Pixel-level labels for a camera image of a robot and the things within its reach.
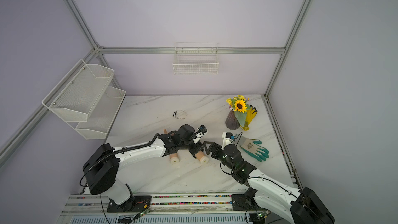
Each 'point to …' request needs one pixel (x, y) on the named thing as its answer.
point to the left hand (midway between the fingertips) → (200, 144)
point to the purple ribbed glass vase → (231, 122)
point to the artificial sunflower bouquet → (239, 104)
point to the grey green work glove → (251, 147)
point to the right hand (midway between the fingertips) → (208, 146)
